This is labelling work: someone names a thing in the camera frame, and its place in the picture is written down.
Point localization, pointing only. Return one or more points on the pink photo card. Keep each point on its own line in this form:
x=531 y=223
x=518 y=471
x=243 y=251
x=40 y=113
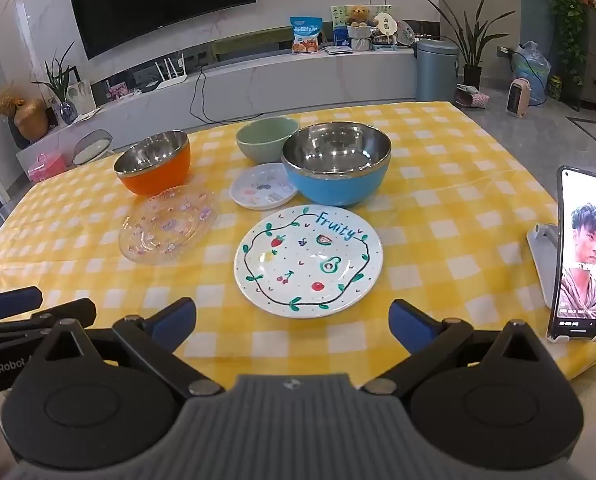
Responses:
x=117 y=91

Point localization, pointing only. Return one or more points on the black vase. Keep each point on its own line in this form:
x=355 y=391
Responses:
x=15 y=135

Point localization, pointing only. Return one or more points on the pale green bowl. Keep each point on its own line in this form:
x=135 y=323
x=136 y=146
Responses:
x=258 y=147

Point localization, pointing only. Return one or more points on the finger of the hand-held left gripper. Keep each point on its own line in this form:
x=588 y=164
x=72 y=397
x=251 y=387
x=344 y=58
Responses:
x=53 y=316
x=13 y=302

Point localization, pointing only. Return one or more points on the black flat television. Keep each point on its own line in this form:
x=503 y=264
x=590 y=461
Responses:
x=158 y=0

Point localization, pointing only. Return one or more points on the white hand fan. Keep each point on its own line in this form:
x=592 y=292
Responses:
x=387 y=24

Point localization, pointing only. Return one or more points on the white router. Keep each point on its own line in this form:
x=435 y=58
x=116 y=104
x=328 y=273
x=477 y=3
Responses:
x=170 y=80

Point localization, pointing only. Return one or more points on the small white printed plate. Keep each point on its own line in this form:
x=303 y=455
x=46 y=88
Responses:
x=258 y=191

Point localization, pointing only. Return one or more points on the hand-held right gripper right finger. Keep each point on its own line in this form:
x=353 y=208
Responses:
x=410 y=325

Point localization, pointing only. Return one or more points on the blue snack bag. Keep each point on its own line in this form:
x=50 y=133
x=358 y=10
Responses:
x=305 y=35

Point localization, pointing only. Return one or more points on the green leafy plant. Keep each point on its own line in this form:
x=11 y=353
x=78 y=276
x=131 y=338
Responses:
x=58 y=77

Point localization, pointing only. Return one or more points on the white framed picture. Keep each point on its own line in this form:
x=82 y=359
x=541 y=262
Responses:
x=84 y=95

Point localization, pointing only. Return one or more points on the dried yellow flowers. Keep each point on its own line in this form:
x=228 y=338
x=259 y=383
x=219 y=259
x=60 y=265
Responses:
x=5 y=100

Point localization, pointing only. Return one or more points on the white phone stand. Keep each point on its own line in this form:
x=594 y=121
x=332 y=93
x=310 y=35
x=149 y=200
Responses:
x=540 y=240

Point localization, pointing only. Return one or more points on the stainless steel bowl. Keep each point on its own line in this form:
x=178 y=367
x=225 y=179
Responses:
x=148 y=180

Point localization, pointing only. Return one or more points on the pink space heater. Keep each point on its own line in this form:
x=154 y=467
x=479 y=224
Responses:
x=518 y=99

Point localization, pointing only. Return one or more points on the potted long-leaf plant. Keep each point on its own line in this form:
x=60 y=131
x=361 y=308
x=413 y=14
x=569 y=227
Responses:
x=472 y=55

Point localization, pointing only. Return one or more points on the clear glass patterned plate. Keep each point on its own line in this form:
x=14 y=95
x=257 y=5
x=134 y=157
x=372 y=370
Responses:
x=163 y=230

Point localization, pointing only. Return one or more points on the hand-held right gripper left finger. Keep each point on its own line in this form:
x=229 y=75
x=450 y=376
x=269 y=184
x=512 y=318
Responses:
x=170 y=322

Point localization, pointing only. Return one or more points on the blue steel bowl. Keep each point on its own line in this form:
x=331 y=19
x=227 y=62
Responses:
x=328 y=187

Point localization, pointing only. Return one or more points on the blue glass vase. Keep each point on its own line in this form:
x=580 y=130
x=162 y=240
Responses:
x=68 y=112

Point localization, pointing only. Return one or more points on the yellow checked tablecloth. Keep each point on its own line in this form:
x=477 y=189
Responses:
x=453 y=210

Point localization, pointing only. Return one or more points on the brown teddy bear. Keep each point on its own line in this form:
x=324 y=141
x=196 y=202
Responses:
x=358 y=16

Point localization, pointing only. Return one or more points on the smartphone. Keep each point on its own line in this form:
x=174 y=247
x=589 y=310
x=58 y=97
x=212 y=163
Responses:
x=580 y=260

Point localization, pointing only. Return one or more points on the white marble TV console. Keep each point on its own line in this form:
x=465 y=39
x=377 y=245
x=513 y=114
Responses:
x=288 y=80

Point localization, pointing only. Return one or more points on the large white fruit-print plate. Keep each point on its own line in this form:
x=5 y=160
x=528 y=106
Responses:
x=303 y=265

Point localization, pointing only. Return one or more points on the trailing vine plant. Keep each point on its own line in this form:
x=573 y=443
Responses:
x=568 y=5

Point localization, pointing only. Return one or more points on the pink plastic box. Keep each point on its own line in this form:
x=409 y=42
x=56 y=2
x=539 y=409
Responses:
x=45 y=170

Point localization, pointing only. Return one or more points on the large water bottle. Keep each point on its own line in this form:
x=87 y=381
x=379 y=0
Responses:
x=533 y=67

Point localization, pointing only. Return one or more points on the grey-blue trash can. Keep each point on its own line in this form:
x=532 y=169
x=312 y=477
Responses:
x=435 y=72

